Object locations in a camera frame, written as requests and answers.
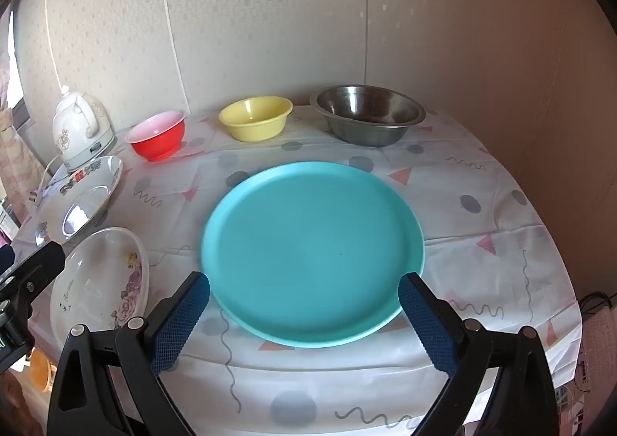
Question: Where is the white kettle power cable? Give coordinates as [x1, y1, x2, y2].
[28, 155, 64, 208]

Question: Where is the stainless steel bowl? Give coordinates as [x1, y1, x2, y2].
[309, 84, 427, 148]

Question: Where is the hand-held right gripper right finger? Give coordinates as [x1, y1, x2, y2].
[398, 272, 560, 436]

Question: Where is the blue floral deep plate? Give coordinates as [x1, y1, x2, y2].
[35, 155, 124, 246]

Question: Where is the red plastic bowl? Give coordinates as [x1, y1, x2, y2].
[124, 110, 187, 162]

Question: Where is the teal plastic plate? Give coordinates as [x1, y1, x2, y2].
[201, 161, 426, 348]

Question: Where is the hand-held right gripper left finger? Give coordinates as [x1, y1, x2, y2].
[47, 271, 211, 436]

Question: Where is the pink patterned curtain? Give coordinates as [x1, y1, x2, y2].
[0, 55, 49, 229]

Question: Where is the white ceramic electric kettle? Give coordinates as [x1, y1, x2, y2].
[52, 85, 118, 172]

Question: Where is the black cable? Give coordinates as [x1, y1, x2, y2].
[580, 290, 617, 318]

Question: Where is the patterned white tablecloth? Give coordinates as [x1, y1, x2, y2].
[10, 103, 584, 436]

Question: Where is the pink rose oval plate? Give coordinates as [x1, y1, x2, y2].
[49, 226, 150, 350]

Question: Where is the orange object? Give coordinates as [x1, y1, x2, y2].
[28, 348, 56, 392]

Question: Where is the yellow plastic bowl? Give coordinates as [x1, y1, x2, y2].
[218, 96, 294, 143]

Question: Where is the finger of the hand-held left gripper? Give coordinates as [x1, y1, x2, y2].
[0, 241, 66, 316]

